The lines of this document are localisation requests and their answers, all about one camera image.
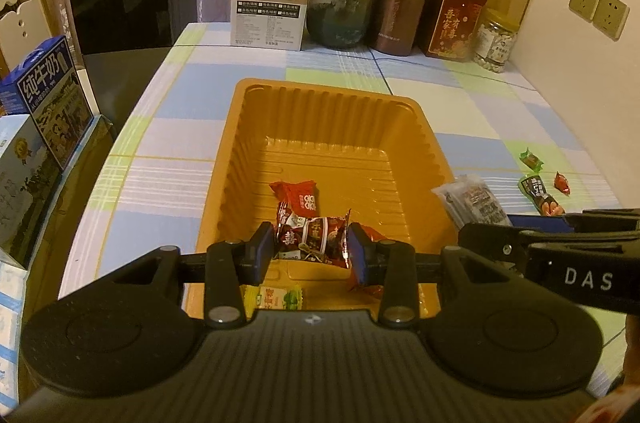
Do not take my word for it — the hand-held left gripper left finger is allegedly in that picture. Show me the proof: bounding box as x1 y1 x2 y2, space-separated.
107 223 276 329

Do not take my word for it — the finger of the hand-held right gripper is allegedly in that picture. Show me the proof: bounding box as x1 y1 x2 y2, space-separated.
507 210 640 235
457 223 538 276

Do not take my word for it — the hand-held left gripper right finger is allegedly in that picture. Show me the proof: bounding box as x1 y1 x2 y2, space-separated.
347 223 526 329

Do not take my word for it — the red pastry packet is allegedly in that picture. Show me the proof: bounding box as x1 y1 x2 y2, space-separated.
347 224 387 295

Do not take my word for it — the black snack packet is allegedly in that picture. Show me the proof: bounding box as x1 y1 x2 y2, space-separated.
517 173 563 217

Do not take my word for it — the dark red snack packet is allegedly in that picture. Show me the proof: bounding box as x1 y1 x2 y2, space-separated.
275 208 353 271

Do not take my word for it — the grey clear snack packet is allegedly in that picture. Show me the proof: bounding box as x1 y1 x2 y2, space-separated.
431 174 512 234

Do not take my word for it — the yellow green candy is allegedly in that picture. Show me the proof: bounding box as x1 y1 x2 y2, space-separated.
243 283 304 315

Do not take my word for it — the large red snack packet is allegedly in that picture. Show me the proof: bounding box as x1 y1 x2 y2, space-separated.
270 180 318 224

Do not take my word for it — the orange plastic tray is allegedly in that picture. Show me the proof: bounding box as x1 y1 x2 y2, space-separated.
192 78 458 321

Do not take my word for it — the person's right forearm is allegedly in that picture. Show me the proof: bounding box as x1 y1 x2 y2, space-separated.
597 378 640 423

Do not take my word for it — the person's right hand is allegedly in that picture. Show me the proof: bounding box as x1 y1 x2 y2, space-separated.
621 318 640 383

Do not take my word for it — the clear plastic jar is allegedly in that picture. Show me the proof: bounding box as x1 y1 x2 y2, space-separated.
472 8 518 74

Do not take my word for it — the red printed snack pouch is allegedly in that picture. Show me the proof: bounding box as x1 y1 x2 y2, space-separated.
429 0 488 63

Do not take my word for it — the dark glass jar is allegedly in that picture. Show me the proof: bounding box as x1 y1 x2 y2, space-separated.
306 0 376 50

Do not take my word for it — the brown metal canister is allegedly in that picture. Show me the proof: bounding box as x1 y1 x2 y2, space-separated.
370 0 433 56

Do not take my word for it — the white blue carton box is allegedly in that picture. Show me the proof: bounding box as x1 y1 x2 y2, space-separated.
0 113 63 269

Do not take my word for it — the dark brown box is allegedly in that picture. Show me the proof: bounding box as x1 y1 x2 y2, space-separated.
422 0 448 54

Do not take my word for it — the blue white printed pack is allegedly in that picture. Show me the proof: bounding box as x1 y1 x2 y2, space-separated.
0 253 31 404

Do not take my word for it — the blue milk carton box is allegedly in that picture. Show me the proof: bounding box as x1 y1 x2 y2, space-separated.
0 36 96 171

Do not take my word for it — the white chair back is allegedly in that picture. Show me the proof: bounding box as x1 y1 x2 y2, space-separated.
0 0 48 74

